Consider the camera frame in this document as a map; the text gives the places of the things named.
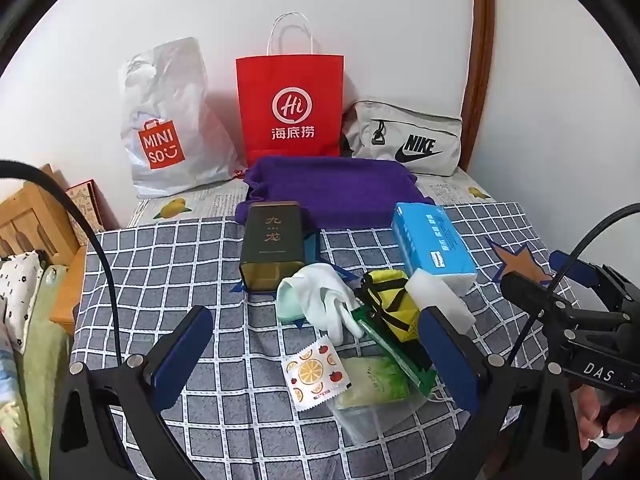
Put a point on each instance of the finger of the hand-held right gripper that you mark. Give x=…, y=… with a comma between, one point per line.
x=575, y=270
x=530, y=295

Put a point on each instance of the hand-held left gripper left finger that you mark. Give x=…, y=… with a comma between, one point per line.
x=182, y=355

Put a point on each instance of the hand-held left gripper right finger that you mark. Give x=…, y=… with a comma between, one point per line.
x=447, y=360

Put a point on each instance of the white sponge block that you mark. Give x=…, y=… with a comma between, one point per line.
x=440, y=300

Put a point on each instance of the green snack packet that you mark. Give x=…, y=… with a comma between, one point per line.
x=385, y=345

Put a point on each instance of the green leaf print packet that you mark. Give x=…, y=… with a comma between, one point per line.
x=375, y=382

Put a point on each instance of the yellow mesh bag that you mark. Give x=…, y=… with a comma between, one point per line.
x=395, y=305

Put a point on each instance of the fruit print sachet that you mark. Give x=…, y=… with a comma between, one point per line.
x=312, y=372

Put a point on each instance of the white cotton glove pair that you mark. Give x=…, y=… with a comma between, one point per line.
x=325, y=295

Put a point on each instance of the person's right hand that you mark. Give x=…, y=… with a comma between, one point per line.
x=597, y=415

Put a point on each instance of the orange star patch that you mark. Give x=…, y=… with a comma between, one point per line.
x=520, y=260

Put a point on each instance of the grey checked blanket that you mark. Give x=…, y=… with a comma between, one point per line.
x=200, y=270

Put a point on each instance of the blue tissue pack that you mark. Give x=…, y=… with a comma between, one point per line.
x=430, y=245

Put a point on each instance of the pale green cloth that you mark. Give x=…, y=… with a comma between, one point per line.
x=287, y=305

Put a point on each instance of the green blanket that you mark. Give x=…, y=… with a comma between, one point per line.
x=45, y=360

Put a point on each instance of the dark olive tin box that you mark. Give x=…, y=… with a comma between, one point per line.
x=272, y=240

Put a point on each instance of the lemon print bed sheet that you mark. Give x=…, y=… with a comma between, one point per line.
x=210, y=205

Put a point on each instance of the pastel print quilt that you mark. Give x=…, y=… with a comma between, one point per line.
x=10, y=400

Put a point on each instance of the patterned cardboard box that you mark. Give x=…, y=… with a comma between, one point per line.
x=82, y=205

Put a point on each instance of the white flower print pillow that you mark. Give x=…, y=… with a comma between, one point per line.
x=17, y=280

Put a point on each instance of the purple towel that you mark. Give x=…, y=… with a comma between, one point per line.
x=340, y=190

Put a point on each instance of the beige canvas waist bag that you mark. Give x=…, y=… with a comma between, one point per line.
x=400, y=135

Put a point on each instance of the white plastic shopping bag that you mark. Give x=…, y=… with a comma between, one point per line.
x=170, y=110

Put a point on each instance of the red paper bag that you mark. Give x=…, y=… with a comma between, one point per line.
x=290, y=85

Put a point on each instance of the brown wooden bed frame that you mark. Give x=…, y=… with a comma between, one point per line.
x=479, y=60

